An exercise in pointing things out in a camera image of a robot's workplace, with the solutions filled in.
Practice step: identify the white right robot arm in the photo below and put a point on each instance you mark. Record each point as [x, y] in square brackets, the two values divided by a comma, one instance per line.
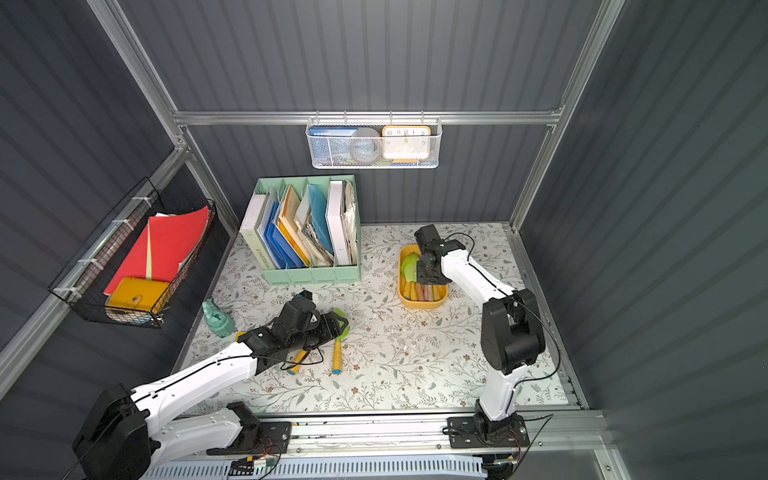
[512, 335]

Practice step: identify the yellow wallet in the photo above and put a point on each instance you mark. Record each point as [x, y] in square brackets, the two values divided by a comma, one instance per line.
[138, 294]

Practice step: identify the green spray bottle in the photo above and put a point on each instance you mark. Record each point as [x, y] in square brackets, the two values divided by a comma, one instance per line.
[219, 322]

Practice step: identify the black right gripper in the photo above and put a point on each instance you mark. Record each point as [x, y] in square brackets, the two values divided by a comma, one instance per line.
[428, 268]

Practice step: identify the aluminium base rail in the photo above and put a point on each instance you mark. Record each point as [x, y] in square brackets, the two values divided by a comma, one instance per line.
[391, 434]

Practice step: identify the green shovel yellow handle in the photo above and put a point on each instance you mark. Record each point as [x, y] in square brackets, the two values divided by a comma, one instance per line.
[409, 267]

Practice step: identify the white wire wall basket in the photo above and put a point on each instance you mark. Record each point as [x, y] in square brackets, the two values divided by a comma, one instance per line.
[378, 122]

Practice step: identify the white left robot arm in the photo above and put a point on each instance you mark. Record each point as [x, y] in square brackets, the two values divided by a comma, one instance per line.
[130, 431]

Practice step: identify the black wire side basket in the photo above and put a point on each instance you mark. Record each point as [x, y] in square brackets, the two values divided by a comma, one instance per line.
[81, 284]

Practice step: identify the blue box in basket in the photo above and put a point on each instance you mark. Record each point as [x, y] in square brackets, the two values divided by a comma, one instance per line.
[329, 145]

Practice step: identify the red paper folder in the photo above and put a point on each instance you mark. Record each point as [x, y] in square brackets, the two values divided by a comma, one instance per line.
[163, 246]

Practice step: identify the grey tape roll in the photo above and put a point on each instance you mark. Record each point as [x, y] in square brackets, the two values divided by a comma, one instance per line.
[365, 146]

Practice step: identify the green desktop file organizer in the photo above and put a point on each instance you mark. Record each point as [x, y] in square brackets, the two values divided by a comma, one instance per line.
[305, 230]

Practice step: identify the yellow plastic storage box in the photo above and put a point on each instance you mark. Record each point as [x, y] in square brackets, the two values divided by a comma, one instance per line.
[416, 295]

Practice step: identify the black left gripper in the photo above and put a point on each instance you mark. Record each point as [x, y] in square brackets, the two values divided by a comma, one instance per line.
[327, 324]

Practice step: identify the yellow white alarm clock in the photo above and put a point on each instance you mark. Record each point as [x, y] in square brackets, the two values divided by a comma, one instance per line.
[406, 143]

